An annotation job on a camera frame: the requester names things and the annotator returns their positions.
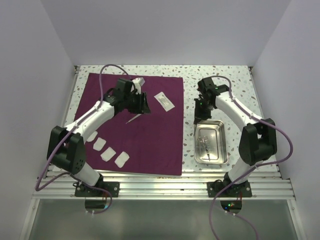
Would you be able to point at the steel scissors in tray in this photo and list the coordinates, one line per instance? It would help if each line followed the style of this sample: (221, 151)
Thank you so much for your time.
(203, 139)

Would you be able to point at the stainless steel tray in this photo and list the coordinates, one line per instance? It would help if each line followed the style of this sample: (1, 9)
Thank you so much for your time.
(216, 143)

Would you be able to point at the white sachet packet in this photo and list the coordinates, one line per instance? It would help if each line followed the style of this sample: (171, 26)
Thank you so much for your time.
(164, 101)

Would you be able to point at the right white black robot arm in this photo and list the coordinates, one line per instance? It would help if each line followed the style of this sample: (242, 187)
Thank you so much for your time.
(258, 140)

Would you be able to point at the white gauze pad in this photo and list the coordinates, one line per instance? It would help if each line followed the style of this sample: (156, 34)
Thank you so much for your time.
(99, 144)
(122, 159)
(108, 154)
(92, 136)

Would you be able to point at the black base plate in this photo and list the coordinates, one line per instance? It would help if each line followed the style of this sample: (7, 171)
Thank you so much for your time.
(235, 191)
(104, 189)

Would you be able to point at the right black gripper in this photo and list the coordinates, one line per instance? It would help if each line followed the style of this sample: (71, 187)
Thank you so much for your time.
(198, 115)

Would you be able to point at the right wrist camera red cap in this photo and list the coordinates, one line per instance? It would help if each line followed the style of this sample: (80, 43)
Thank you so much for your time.
(199, 87)

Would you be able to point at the aluminium rail frame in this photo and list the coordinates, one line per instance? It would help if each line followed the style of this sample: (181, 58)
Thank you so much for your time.
(267, 183)

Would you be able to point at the steel tweezers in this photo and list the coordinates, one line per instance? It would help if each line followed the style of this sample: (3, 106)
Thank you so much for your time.
(133, 118)

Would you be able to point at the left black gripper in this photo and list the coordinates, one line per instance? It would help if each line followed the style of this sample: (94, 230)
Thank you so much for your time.
(142, 107)

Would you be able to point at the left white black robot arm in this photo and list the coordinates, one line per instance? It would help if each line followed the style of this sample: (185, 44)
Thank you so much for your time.
(66, 148)

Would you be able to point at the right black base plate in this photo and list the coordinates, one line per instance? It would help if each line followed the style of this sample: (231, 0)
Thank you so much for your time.
(235, 191)

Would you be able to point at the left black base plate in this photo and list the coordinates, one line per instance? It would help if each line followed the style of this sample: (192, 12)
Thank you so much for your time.
(104, 189)

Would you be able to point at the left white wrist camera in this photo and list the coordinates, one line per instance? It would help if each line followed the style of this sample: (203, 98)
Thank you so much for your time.
(137, 84)

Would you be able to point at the purple cloth mat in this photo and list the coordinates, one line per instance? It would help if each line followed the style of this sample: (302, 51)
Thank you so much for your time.
(154, 141)

